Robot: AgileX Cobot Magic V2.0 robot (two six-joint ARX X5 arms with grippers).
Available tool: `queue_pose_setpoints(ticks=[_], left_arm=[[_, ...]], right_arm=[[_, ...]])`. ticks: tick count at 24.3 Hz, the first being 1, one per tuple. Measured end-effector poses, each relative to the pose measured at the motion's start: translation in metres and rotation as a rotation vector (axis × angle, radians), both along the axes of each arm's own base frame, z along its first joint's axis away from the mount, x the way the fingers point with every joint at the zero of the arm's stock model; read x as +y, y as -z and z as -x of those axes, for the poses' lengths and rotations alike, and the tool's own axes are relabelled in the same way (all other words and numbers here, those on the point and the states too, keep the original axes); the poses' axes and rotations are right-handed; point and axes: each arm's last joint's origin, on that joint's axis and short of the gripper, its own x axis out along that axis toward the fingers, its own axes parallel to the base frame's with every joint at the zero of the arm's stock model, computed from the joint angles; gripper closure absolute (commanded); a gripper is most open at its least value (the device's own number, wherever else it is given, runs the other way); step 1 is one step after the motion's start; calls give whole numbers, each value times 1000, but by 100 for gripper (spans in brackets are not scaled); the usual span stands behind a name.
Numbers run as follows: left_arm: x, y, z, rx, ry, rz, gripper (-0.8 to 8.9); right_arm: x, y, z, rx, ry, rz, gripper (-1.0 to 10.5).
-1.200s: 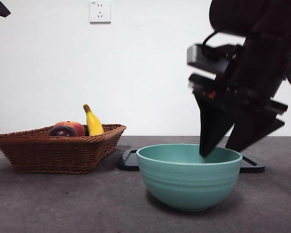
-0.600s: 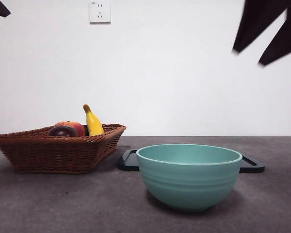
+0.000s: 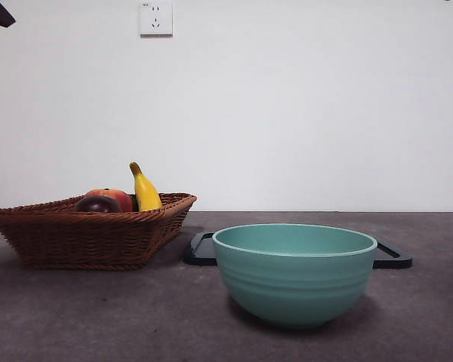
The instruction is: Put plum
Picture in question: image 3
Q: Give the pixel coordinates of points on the green avocado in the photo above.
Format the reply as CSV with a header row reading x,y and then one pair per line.
x,y
134,203

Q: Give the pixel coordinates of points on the red and yellow apple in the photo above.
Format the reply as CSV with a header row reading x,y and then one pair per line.
x,y
117,196

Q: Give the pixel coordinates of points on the dark rectangular tray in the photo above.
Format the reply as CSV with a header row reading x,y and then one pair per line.
x,y
201,252

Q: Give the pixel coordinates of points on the yellow banana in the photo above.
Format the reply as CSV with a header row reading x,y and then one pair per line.
x,y
146,192

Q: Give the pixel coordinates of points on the teal ceramic bowl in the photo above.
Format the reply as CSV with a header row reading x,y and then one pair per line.
x,y
294,283

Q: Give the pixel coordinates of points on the dark red plum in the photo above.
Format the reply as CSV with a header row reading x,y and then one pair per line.
x,y
96,204

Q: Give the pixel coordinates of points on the white wall socket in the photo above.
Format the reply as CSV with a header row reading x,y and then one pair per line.
x,y
155,19

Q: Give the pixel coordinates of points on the brown woven wicker basket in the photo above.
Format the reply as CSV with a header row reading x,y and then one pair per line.
x,y
87,241

